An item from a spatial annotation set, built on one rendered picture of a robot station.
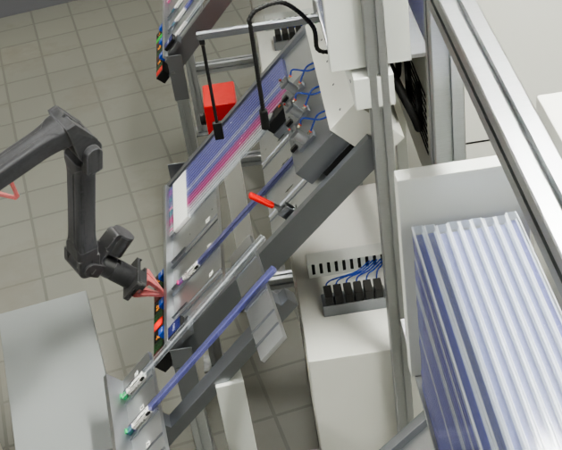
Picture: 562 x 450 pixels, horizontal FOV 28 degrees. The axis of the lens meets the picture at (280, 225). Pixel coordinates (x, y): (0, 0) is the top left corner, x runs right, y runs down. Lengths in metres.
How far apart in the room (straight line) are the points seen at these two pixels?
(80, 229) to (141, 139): 2.30
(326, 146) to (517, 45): 0.44
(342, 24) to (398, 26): 0.11
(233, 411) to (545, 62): 0.97
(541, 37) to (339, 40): 0.41
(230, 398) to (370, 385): 0.48
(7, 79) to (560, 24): 3.71
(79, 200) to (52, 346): 0.55
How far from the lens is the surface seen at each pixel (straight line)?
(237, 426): 2.46
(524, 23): 2.28
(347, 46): 2.20
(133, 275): 2.75
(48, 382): 2.83
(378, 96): 2.24
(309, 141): 2.42
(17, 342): 2.98
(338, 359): 2.69
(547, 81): 2.35
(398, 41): 2.21
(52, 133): 2.33
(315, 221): 2.43
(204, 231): 2.82
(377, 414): 2.84
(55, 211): 4.52
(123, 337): 3.83
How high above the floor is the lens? 2.46
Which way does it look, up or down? 36 degrees down
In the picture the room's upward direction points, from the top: 9 degrees counter-clockwise
